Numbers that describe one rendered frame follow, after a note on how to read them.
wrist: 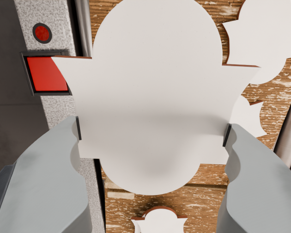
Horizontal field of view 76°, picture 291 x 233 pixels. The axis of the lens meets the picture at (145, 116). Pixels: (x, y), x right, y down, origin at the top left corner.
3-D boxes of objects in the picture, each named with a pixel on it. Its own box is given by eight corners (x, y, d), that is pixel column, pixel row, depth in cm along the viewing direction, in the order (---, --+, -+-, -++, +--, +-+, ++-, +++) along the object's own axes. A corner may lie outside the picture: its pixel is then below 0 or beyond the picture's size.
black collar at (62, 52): (36, 93, 35) (31, 96, 34) (24, 51, 32) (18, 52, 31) (75, 92, 35) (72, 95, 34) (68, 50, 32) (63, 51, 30)
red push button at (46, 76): (39, 88, 35) (35, 91, 34) (30, 55, 33) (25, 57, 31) (70, 88, 35) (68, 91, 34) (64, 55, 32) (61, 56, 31)
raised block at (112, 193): (109, 188, 43) (106, 198, 40) (109, 182, 42) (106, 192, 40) (135, 190, 43) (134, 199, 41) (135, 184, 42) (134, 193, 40)
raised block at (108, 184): (106, 179, 42) (104, 189, 39) (106, 173, 41) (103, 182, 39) (133, 180, 42) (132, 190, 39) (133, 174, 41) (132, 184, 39)
